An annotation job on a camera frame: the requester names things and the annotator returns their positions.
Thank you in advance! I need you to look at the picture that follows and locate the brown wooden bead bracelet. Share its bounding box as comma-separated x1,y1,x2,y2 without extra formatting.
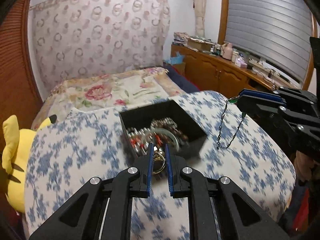
150,117,189,147

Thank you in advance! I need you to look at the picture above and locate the pink floral bedspread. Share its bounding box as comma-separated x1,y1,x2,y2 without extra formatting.
31,67,185,130

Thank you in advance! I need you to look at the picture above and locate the dark chain necklace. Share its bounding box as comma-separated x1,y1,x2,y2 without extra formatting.
216,97,247,151

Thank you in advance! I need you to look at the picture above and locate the cardboard box on cabinet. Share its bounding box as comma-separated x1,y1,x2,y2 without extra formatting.
187,37,214,51

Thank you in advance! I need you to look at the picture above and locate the grey window blind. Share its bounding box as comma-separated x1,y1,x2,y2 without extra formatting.
225,0,312,83

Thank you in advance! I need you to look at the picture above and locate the circle patterned sheer curtain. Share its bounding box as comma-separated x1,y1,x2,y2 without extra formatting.
32,0,170,90

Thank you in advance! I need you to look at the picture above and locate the pink kettle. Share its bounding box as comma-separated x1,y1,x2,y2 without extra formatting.
222,42,233,60

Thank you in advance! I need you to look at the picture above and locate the yellow plush toy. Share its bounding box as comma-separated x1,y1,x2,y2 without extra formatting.
1,114,57,213

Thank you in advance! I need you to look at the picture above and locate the wooden louvered wardrobe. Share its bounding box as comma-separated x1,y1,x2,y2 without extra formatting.
1,0,42,128

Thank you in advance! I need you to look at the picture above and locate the cream lace side curtain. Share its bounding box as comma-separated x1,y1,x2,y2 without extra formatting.
194,0,207,37

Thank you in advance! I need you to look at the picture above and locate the black jewelry box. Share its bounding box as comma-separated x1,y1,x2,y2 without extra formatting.
119,100,207,159

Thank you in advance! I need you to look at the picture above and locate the blue plastic bag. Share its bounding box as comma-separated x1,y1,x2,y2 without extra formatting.
164,51,185,66

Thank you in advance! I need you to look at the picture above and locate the wooden sideboard cabinet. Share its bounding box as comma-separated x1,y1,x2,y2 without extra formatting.
171,44,294,97

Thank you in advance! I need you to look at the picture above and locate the blue floral white blanket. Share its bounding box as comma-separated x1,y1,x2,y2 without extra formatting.
24,90,296,239

